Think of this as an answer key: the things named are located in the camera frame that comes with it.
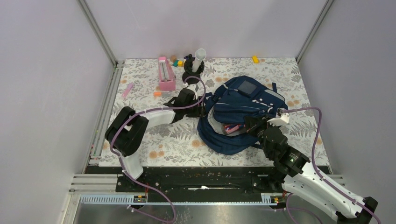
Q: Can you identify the pink rack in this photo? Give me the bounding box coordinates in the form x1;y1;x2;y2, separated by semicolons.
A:
158;56;176;91

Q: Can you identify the brown round block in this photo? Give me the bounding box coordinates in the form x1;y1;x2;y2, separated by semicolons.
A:
170;55;177;63

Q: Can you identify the navy blue backpack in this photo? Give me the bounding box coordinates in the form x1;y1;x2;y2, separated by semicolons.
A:
197;76;288;155

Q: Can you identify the pink-capped marker tube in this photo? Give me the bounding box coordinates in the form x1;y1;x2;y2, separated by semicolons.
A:
222;124;245;135

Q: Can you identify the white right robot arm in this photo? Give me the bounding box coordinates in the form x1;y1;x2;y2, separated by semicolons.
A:
244;116;378;224

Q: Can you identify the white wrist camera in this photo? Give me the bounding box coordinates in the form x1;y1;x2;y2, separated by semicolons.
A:
186;84;199;98
267;112;290;126

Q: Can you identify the yellow block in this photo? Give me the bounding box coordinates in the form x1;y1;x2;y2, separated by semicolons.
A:
252;56;260;63

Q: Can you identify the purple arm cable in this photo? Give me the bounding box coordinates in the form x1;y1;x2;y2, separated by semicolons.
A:
110;76;207;224
276;107;382;224

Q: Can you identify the purple block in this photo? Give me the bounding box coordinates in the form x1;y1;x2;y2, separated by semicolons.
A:
184;54;193;60

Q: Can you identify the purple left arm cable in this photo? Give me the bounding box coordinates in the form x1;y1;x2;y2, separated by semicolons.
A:
110;76;207;224

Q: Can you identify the pink highlighter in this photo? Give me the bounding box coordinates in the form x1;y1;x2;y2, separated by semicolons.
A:
121;82;134;99

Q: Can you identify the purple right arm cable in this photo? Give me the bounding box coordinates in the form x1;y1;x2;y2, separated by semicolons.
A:
276;107;382;224

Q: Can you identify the black round stand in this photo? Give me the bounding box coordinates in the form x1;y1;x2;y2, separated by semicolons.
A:
182;56;205;84

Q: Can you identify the white cylinder on stand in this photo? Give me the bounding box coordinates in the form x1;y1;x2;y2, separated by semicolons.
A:
192;48;206;73

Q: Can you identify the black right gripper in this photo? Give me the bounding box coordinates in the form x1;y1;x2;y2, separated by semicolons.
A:
243;114;276;159

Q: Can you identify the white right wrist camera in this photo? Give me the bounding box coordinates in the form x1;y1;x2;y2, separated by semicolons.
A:
267;112;290;126

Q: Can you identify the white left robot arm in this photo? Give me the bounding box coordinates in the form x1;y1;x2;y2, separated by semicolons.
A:
105;88;205;192

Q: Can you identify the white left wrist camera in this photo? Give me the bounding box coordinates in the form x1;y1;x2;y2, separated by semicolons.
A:
186;84;199;98

